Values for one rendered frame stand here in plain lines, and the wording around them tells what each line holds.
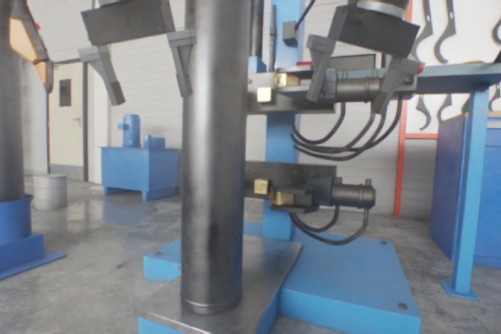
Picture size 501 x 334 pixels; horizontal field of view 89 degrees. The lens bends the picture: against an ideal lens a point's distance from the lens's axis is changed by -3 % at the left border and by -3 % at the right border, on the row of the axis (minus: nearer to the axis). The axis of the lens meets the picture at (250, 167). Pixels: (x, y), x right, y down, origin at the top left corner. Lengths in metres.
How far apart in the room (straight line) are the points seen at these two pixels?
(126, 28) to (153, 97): 3.82
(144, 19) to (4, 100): 1.42
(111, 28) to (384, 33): 0.43
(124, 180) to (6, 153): 1.97
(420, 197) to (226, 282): 2.63
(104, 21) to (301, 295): 1.06
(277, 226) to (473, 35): 2.68
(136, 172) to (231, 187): 2.69
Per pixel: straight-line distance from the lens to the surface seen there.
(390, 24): 0.50
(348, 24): 0.47
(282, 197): 1.08
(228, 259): 0.89
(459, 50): 3.40
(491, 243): 2.19
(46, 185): 3.27
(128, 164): 3.53
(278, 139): 1.61
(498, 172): 2.13
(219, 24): 0.87
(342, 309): 1.16
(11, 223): 1.86
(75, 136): 5.53
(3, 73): 1.85
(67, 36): 6.06
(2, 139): 1.82
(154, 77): 4.34
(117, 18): 0.50
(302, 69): 1.07
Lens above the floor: 0.69
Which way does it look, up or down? 4 degrees down
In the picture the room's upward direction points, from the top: 2 degrees clockwise
